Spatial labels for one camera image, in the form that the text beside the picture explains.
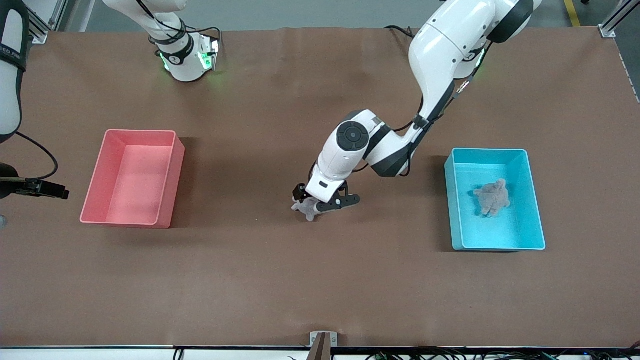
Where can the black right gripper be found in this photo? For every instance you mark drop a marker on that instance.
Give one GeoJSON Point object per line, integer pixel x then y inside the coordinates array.
{"type": "Point", "coordinates": [10, 186]}

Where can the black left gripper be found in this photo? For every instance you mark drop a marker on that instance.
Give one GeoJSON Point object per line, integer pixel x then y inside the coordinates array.
{"type": "Point", "coordinates": [300, 192]}

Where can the grey plush toy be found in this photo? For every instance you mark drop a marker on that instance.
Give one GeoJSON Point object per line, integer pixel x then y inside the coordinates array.
{"type": "Point", "coordinates": [309, 210]}
{"type": "Point", "coordinates": [492, 197]}

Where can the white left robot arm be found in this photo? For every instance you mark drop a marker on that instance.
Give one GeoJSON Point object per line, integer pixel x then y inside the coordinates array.
{"type": "Point", "coordinates": [440, 55]}

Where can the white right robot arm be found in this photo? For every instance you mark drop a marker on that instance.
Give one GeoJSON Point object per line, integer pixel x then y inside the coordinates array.
{"type": "Point", "coordinates": [182, 65]}

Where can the pink plastic box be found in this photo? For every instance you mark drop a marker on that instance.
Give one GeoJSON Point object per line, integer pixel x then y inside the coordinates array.
{"type": "Point", "coordinates": [135, 185]}

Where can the blue plastic box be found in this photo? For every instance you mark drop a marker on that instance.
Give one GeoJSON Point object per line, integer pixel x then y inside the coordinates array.
{"type": "Point", "coordinates": [520, 230]}

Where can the brown table cover mat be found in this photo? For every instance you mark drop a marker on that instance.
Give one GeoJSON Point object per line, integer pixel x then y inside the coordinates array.
{"type": "Point", "coordinates": [250, 275]}

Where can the grey metal bracket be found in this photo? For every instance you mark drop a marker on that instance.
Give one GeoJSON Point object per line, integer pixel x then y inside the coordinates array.
{"type": "Point", "coordinates": [334, 340]}

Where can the aluminium frame profile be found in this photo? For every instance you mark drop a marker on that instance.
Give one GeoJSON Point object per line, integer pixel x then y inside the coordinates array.
{"type": "Point", "coordinates": [40, 36]}
{"type": "Point", "coordinates": [607, 30]}

